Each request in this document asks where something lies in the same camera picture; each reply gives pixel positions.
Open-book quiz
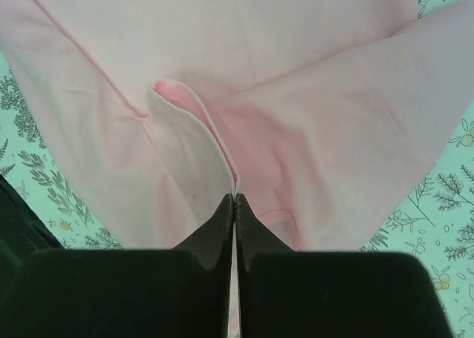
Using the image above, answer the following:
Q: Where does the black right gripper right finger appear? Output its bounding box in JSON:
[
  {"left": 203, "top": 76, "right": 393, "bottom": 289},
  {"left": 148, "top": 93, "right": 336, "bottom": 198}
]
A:
[{"left": 235, "top": 195, "right": 452, "bottom": 338}]

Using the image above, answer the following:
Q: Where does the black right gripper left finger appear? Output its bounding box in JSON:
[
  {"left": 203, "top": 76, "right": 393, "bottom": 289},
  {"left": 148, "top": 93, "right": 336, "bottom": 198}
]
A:
[{"left": 1, "top": 195, "right": 233, "bottom": 337}]

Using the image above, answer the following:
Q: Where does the pink t shirt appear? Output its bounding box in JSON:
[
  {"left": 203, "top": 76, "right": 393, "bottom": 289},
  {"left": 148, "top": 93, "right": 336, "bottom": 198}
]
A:
[{"left": 0, "top": 0, "right": 474, "bottom": 338}]

